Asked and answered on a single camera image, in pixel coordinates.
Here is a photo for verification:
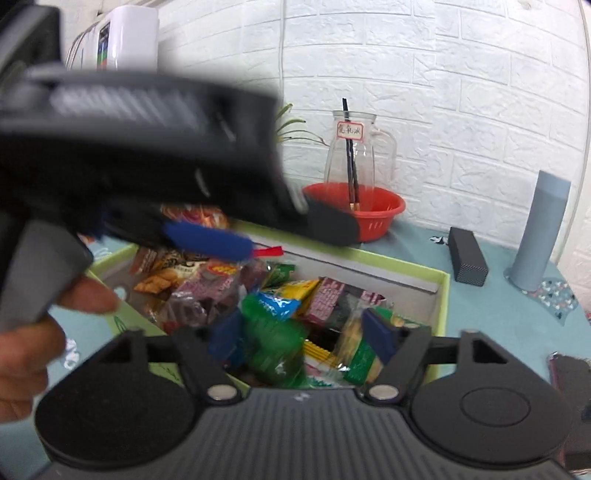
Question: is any green candy packet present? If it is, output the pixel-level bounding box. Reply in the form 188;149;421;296
240;294;308;388

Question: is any person left hand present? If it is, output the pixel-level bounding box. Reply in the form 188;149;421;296
0;276;119;424

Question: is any black stir stick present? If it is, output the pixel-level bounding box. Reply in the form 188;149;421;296
342;98;361;211

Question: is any red plastic basket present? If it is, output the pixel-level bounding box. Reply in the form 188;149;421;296
304;182;406;243

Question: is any clear glass pitcher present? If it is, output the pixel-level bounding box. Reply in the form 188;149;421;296
324;110;398;188

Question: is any green cardboard snack box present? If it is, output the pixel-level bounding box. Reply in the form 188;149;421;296
91;225;450;388

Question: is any black rectangular box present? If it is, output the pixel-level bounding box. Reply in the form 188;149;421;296
448;227;489;287

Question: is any glass vase with green plant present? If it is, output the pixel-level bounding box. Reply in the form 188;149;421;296
276;103;329;147

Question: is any white water purifier appliance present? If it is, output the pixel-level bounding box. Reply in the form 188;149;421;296
64;5;159;72

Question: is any grey cylinder speaker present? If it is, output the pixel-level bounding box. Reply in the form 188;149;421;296
508;170;571;292

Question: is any dark smartphone on table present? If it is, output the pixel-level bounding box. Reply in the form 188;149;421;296
549;353;591;473

